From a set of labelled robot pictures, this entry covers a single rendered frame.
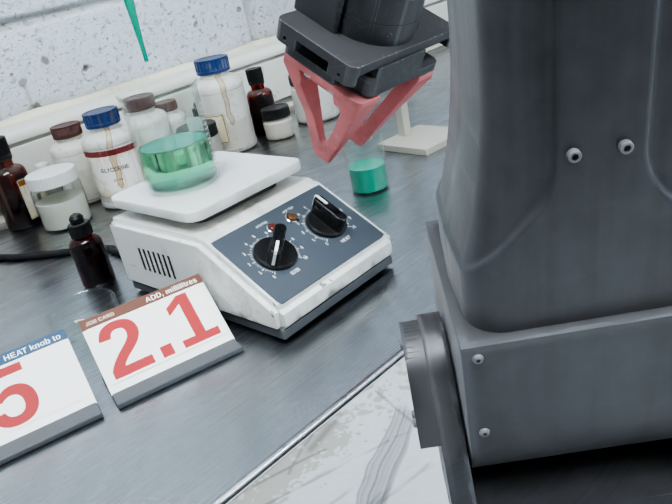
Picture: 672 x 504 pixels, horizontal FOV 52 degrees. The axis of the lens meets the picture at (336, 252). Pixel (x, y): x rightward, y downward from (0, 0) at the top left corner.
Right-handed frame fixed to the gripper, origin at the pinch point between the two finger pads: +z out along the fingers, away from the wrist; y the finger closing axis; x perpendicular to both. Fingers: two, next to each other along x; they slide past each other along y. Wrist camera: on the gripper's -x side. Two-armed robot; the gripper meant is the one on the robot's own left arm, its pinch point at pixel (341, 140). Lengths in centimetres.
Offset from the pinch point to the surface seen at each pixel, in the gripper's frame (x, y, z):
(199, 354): 2.3, 13.9, 11.4
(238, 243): -1.3, 7.6, 7.1
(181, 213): -5.6, 9.5, 6.4
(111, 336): -2.5, 17.6, 11.2
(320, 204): 0.2, 1.0, 5.5
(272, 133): -30, -27, 30
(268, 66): -45, -40, 31
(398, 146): -10.1, -26.5, 18.6
